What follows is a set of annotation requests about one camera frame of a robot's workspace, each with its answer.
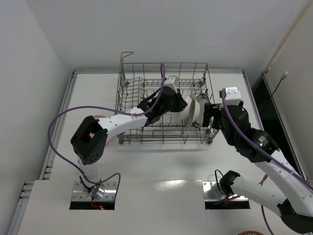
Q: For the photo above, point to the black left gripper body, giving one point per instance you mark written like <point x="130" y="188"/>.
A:
<point x="179" y="102"/>

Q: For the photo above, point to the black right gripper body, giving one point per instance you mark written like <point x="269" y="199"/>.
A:
<point x="209" y="115"/>

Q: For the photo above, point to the white deep plate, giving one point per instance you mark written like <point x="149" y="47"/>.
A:
<point x="188" y="114"/>
<point x="195" y="111"/>

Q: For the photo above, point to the green rimmed printed plate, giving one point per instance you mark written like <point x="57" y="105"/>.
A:
<point x="202" y="99"/>

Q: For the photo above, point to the pink round plate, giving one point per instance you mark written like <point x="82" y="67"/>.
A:
<point x="99" y="117"/>

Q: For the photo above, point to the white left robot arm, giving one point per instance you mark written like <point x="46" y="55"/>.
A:
<point x="90" y="138"/>

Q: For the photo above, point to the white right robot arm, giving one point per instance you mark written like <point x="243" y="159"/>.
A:
<point x="294" y="202"/>

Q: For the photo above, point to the brown round object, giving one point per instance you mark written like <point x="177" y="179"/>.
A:
<point x="250" y="233"/>

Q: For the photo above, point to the grey wire dish rack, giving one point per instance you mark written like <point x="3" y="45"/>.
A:
<point x="138" y="81"/>

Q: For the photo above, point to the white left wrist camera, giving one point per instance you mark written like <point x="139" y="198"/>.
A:
<point x="171" y="82"/>

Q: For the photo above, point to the beige wall conduit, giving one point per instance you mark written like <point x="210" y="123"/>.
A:
<point x="289" y="35"/>

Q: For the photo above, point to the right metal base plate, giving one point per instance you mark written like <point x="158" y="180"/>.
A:
<point x="212" y="194"/>

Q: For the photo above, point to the metal base plate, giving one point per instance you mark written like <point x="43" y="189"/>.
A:
<point x="106" y="192"/>
<point x="212" y="194"/>

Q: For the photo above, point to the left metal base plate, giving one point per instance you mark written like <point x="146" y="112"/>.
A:
<point x="106" y="192"/>

